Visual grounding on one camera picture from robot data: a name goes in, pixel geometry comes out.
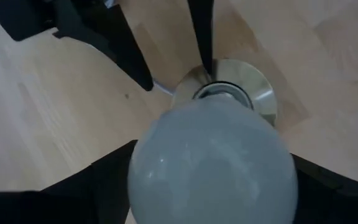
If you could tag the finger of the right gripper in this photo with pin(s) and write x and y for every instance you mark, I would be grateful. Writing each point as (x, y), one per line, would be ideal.
(104, 31)
(202, 28)

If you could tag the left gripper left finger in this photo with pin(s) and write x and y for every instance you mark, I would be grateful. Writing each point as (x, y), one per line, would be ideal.
(57, 202)

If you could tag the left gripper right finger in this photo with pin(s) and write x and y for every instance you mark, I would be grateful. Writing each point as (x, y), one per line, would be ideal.
(337, 199)

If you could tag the brass lamp socket base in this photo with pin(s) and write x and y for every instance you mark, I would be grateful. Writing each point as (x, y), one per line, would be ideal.
(247, 77)

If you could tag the white lightbulb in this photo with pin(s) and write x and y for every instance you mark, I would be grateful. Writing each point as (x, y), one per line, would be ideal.
(213, 161)

